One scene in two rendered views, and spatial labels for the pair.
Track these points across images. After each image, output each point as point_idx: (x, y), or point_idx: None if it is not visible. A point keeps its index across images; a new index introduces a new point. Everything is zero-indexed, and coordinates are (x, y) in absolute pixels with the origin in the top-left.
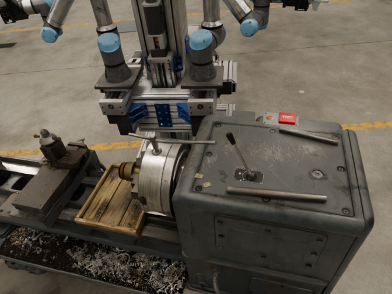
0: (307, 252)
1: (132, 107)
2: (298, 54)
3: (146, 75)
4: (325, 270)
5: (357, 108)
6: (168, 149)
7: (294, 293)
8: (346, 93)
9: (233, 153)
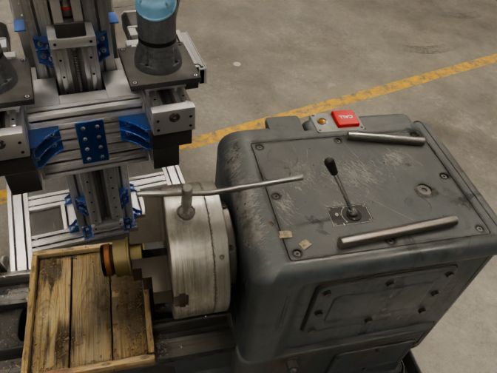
0: (427, 294)
1: (34, 138)
2: (211, 4)
3: (32, 72)
4: (436, 308)
5: (316, 79)
6: (203, 203)
7: (388, 352)
8: (295, 58)
9: (309, 186)
